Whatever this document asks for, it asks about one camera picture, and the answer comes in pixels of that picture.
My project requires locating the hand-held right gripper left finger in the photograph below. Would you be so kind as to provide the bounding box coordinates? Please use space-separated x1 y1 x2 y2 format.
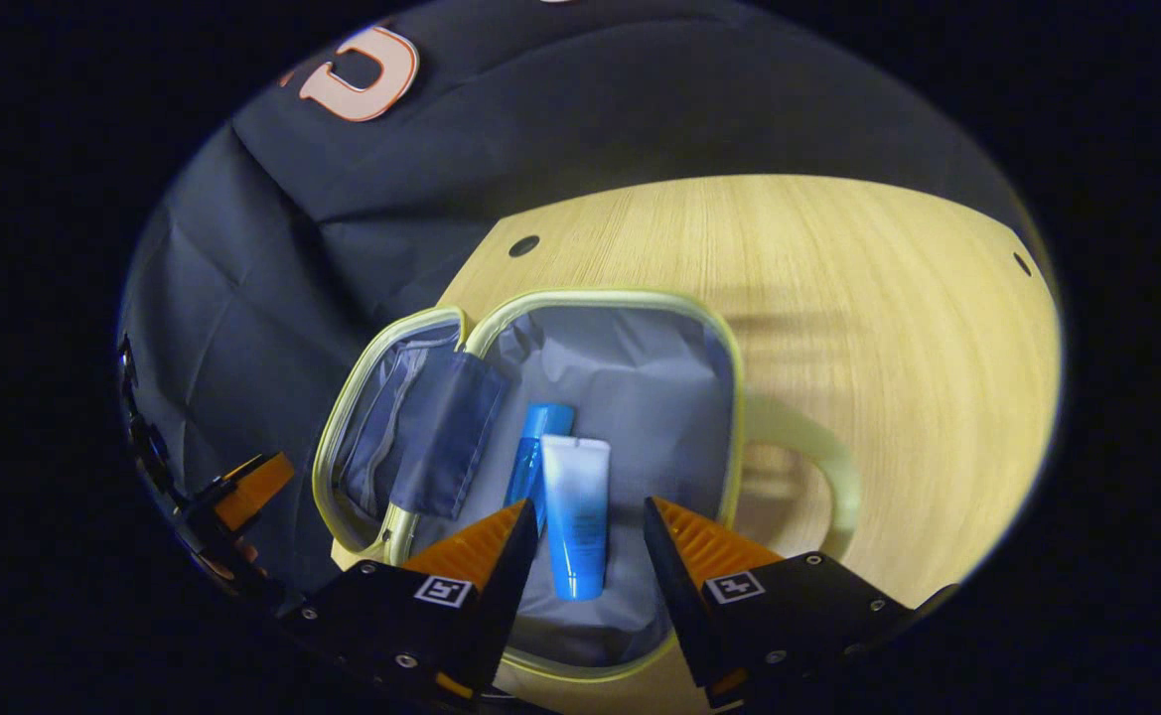
277 500 539 701

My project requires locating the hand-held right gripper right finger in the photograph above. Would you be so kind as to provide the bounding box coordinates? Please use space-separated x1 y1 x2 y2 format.
643 497 958 708

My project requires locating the white and blue tube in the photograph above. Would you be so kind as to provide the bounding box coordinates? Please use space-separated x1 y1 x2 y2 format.
540 435 612 602

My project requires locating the blue-capped clear bottle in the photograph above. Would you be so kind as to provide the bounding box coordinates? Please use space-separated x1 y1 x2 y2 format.
504 402 576 537

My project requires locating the pale yellow suitcase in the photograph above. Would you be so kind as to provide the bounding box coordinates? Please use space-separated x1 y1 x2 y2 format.
312 288 864 684

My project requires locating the black backdrop cloth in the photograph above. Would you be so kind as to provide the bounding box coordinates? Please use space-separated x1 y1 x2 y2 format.
118 0 1038 597

